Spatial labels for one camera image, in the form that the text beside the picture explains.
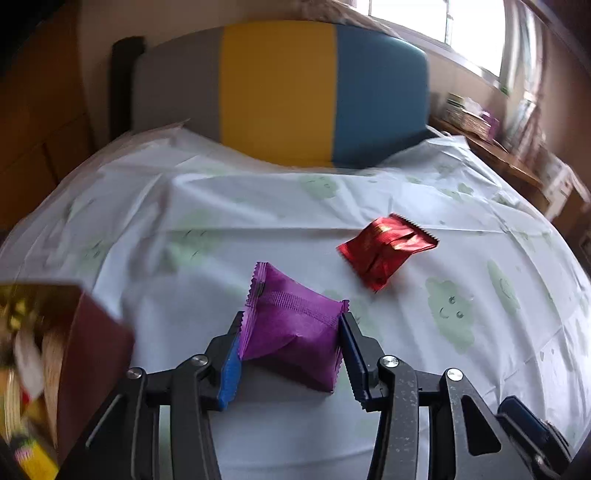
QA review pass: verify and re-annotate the window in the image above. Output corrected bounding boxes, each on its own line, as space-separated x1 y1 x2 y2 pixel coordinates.
365 0 514 89

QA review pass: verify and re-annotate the patterned curtain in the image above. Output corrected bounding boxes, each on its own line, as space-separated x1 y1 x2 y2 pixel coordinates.
501 0 555 153

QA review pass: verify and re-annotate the wooden desk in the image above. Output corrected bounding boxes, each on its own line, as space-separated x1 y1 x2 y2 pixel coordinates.
429 115 555 208

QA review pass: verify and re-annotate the white dotted bag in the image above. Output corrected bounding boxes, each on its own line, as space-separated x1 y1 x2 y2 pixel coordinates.
536 147 579 195

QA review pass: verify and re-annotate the yellow crumpled snack bag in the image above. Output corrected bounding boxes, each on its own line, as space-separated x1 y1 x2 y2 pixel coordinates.
14 438 61 480

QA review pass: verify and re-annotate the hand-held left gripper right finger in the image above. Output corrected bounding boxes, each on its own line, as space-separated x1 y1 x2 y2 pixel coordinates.
339 311 539 480

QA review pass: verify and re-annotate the white green-print bed cover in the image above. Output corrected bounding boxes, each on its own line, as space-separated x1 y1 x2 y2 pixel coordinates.
0 122 591 480

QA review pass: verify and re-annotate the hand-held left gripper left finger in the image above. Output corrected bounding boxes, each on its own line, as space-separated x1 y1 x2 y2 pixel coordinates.
60 311 245 480

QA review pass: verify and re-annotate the wooden wardrobe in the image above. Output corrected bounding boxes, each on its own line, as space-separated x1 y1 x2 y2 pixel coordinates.
0 0 116 241

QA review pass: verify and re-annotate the maroon gold cardboard box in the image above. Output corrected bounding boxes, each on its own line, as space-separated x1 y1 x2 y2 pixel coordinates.
0 282 136 480

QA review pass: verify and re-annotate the grey yellow blue headboard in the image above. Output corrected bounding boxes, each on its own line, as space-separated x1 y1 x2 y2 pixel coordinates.
131 21 432 169

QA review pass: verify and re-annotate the black post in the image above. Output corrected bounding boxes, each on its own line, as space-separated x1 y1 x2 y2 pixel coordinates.
111 37 146 140

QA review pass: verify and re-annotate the purple snack packet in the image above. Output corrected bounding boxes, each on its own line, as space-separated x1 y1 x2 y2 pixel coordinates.
239 261 350 394

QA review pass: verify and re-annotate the red foil snack packet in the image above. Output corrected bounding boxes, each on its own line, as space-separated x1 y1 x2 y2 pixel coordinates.
336 213 439 293

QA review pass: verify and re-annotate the wooden cabinet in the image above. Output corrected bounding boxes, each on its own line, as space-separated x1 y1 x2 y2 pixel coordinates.
549 178 591 243

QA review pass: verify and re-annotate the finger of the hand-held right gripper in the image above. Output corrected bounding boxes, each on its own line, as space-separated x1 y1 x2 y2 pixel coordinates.
498 396 578 478

